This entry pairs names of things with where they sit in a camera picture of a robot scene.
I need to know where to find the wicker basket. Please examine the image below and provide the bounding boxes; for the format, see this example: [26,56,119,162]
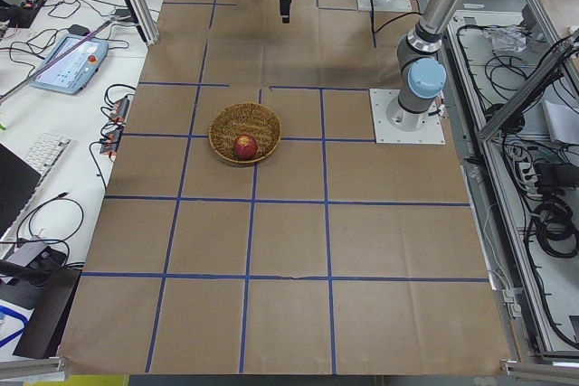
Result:
[208,102,281,166]

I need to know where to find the dark red apple in basket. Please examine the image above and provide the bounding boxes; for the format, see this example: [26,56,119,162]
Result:
[233,134,259,161]

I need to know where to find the grey grabber stick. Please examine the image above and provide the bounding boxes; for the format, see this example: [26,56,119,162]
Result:
[1,15,120,101]

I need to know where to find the blue teach pendant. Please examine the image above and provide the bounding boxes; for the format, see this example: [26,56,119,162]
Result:
[31,38,109,95]

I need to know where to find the white keyboard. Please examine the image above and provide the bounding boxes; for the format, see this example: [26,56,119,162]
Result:
[24,133,71,178]

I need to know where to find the black laptop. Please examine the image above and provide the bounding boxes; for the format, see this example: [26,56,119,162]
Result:
[0,145,41,235]

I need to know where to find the grey usb hub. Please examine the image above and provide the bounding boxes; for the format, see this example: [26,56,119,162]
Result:
[5,241,66,269]

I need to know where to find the coiled black cables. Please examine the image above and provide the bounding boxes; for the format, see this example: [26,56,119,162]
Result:
[527,198,575,256]

